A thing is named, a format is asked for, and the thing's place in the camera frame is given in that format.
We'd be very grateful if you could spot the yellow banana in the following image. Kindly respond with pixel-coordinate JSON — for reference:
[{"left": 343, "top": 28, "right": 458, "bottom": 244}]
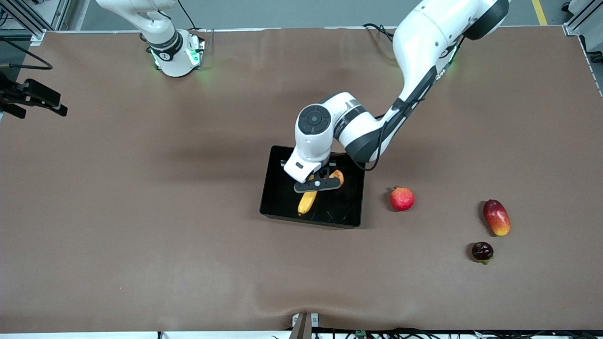
[{"left": 297, "top": 175, "right": 319, "bottom": 216}]

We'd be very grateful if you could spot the black plastic box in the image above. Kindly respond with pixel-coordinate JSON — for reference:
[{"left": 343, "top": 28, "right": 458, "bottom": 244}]
[{"left": 259, "top": 145, "right": 367, "bottom": 230}]

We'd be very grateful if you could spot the red pomegranate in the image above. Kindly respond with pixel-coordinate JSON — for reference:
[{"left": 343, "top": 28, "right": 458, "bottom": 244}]
[{"left": 389, "top": 186, "right": 416, "bottom": 212}]

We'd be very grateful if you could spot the table cover sheet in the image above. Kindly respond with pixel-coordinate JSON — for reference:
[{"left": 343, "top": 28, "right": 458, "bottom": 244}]
[{"left": 0, "top": 26, "right": 603, "bottom": 333}]

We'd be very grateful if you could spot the dark purple mangosteen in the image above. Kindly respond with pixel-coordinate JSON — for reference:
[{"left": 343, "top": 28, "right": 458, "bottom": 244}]
[{"left": 472, "top": 242, "right": 494, "bottom": 265}]

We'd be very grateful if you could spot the red yellow mango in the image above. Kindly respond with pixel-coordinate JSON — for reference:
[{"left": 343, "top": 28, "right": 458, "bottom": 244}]
[{"left": 483, "top": 199, "right": 511, "bottom": 237}]

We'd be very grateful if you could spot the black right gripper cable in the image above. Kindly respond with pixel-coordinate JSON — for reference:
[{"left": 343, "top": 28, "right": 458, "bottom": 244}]
[{"left": 0, "top": 35, "right": 53, "bottom": 71}]

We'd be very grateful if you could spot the aluminium frame profile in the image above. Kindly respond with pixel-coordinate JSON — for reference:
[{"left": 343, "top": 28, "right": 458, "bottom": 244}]
[
  {"left": 0, "top": 0, "right": 71, "bottom": 46},
  {"left": 562, "top": 0, "right": 603, "bottom": 37}
]

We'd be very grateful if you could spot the black left arm base cable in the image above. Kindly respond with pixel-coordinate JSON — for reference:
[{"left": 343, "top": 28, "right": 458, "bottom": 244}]
[{"left": 362, "top": 23, "right": 397, "bottom": 44}]

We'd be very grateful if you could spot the black arm base cable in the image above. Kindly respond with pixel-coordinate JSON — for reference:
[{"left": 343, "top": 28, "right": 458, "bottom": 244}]
[
  {"left": 362, "top": 23, "right": 397, "bottom": 44},
  {"left": 177, "top": 0, "right": 200, "bottom": 32}
]

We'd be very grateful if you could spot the black right arm base cable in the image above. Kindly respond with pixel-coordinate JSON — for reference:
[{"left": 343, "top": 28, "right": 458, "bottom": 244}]
[{"left": 177, "top": 0, "right": 200, "bottom": 32}]

